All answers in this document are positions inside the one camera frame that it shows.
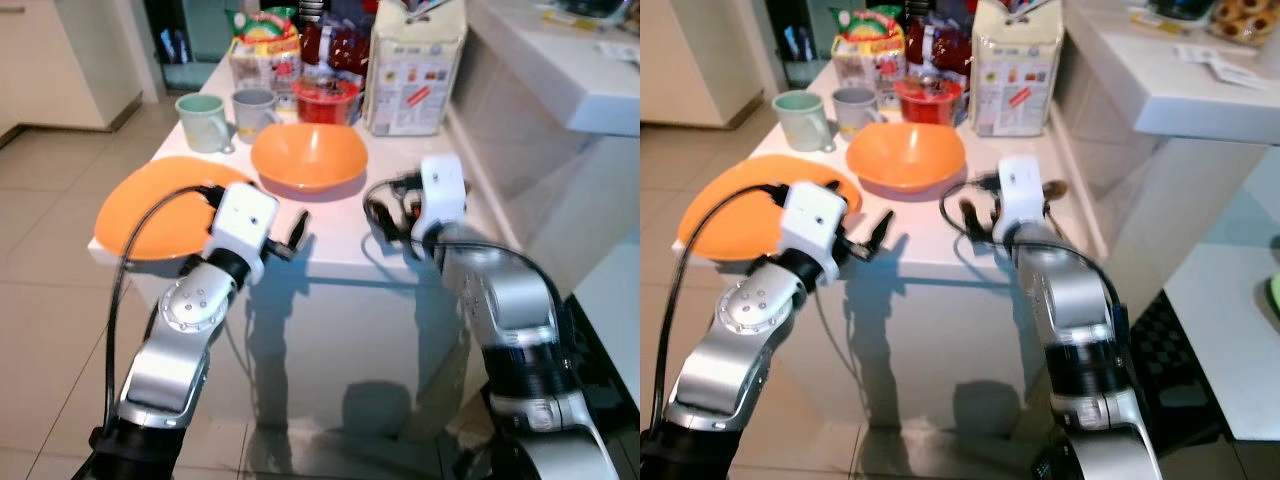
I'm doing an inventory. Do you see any orange plastic bowl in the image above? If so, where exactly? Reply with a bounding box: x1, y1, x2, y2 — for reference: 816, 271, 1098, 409
846, 121, 968, 194
250, 121, 370, 194

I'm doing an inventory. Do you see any grey mug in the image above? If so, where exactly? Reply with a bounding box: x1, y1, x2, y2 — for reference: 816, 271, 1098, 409
831, 86, 883, 142
231, 88, 284, 144

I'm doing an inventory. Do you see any orange plastic plate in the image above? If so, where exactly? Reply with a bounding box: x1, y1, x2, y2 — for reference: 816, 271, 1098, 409
676, 154, 864, 265
94, 156, 257, 263

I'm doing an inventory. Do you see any red transparent bowl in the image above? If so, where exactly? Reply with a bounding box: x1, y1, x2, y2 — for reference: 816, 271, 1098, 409
892, 74, 964, 127
292, 74, 362, 127

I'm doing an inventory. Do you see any pale green mug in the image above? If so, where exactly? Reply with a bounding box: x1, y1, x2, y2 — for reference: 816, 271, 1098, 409
175, 91, 235, 155
772, 89, 834, 154

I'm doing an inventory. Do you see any white printed paper bag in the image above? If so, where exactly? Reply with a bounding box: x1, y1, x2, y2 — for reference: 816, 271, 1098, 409
967, 0, 1065, 139
363, 0, 469, 138

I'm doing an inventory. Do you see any red snack bag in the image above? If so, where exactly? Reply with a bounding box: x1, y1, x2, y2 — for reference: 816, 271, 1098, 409
299, 18, 373, 87
904, 18, 974, 85

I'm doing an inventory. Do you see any yellow green snack bag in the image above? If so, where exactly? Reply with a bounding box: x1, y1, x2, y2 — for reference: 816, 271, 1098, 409
829, 4, 907, 89
224, 6, 302, 93

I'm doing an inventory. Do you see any white kitchen counter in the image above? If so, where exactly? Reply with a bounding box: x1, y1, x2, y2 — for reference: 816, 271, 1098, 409
446, 0, 641, 301
1046, 0, 1280, 301

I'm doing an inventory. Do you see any white cabinet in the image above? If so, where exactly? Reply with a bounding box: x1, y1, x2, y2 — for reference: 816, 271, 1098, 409
640, 0, 763, 129
0, 0, 143, 132

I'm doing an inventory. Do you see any black floor mat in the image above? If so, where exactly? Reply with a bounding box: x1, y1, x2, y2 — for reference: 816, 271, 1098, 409
566, 288, 641, 409
1126, 288, 1229, 456

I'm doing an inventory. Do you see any white paper sheet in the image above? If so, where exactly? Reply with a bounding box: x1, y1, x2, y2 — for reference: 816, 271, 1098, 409
594, 38, 641, 67
1174, 42, 1269, 93

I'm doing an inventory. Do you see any dark bowl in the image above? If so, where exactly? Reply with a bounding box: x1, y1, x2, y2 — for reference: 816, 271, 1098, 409
1148, 0, 1217, 23
545, 0, 641, 27

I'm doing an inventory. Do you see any white low furniture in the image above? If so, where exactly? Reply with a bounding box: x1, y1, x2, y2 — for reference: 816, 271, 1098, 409
1163, 236, 1280, 443

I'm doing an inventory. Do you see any bowl of cookies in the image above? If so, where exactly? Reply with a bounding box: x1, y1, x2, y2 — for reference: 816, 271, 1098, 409
1204, 0, 1280, 47

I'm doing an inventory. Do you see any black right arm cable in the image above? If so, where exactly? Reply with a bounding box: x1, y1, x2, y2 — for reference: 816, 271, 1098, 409
939, 176, 1129, 346
361, 176, 573, 346

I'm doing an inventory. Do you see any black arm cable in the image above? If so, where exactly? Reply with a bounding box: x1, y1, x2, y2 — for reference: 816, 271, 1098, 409
939, 176, 1129, 346
102, 183, 233, 441
648, 182, 807, 437
361, 176, 573, 346

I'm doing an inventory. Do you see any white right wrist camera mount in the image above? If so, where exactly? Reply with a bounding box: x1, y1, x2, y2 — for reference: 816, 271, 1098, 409
992, 154, 1050, 239
413, 154, 470, 243

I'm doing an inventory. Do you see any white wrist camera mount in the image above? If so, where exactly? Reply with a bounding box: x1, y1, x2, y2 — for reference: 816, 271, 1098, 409
992, 154, 1050, 239
413, 154, 470, 243
206, 182, 281, 287
779, 180, 852, 287

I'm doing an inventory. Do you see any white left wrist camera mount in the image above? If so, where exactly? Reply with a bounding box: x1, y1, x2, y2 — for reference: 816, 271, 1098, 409
206, 182, 281, 287
779, 180, 852, 287

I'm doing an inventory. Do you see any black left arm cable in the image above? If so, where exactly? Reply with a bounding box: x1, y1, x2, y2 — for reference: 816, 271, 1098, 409
648, 182, 807, 437
102, 183, 233, 441

